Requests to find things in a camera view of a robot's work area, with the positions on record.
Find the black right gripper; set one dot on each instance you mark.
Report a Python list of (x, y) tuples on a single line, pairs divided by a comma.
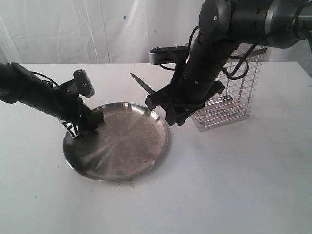
[(205, 62)]

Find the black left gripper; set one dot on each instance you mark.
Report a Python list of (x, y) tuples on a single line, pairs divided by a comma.
[(72, 111)]

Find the green jalapeno pepper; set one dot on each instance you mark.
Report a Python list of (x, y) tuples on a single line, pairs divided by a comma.
[(95, 118)]

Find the black handled knife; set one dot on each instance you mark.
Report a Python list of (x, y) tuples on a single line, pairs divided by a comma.
[(142, 84)]

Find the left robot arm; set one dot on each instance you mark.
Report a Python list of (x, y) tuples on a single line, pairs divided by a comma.
[(17, 84)]

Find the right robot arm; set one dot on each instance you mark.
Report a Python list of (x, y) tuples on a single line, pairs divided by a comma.
[(223, 26)]

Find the round stainless steel plate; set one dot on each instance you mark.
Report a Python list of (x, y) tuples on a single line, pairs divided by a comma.
[(130, 141)]

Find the white backdrop curtain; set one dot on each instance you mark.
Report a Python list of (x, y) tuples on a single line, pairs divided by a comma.
[(92, 31)]

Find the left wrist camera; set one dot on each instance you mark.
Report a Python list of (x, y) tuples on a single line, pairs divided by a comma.
[(83, 84)]

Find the chrome wire utensil holder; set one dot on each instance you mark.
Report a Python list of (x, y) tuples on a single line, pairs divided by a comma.
[(235, 102)]

